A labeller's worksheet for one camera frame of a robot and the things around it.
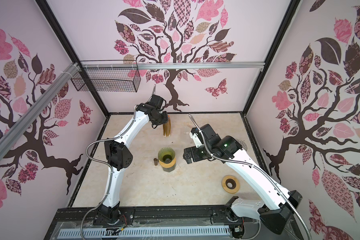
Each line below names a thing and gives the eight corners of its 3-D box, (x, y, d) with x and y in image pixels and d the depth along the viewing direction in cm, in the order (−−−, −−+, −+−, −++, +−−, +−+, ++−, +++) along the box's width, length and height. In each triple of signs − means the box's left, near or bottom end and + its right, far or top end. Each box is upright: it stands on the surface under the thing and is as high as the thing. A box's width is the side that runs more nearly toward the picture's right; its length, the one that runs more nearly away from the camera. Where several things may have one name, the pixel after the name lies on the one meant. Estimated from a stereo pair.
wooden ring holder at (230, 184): (223, 193, 83) (224, 191, 81) (220, 176, 89) (221, 175, 87) (240, 193, 83) (241, 191, 81) (236, 176, 89) (237, 175, 87)
